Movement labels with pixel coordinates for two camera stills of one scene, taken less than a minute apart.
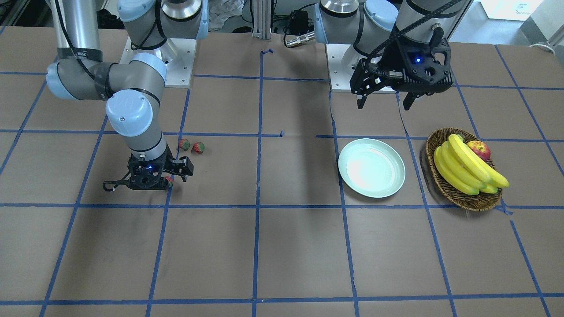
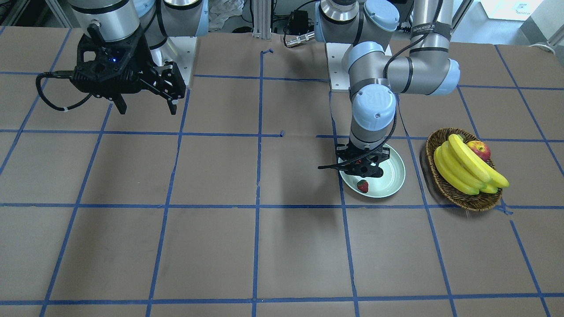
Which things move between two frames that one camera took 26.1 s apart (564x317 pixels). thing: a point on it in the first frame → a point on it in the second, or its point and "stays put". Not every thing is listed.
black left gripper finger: (364, 87) → (339, 165)
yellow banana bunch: (460, 168) stays put
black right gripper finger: (119, 182) → (120, 104)
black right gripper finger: (184, 167) → (171, 83)
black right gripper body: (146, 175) → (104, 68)
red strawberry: (170, 179) → (362, 186)
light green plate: (371, 168) stays put
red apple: (480, 148) stays put
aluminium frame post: (262, 19) stays put
